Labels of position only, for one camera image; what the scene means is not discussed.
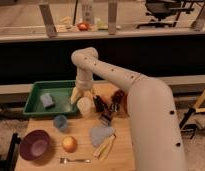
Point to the black office chair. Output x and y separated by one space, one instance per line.
161 9

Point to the dark red pine cone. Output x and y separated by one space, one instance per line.
117 96

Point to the red apple on shelf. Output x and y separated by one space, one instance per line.
83 26

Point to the white orange gripper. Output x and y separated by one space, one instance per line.
81 86

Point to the blue sponge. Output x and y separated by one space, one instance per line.
47 100

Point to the metal fork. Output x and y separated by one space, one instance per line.
66 160

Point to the yellow apple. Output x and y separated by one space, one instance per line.
69 144

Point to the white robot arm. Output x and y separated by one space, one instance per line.
154 126

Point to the white paper cup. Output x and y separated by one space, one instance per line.
84 105

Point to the grey blue cloth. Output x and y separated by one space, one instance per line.
99 133

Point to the blue plastic cup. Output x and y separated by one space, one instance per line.
60 122

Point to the small metal cup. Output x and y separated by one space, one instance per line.
114 108

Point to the black tripod at right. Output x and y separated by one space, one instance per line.
196 108

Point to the black brush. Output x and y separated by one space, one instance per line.
102 108

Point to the purple bowl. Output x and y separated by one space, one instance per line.
34 145

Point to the black stand at left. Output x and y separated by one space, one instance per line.
7 163

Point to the red brown bowl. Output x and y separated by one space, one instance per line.
124 104

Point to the green plastic tray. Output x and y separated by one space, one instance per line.
59 90

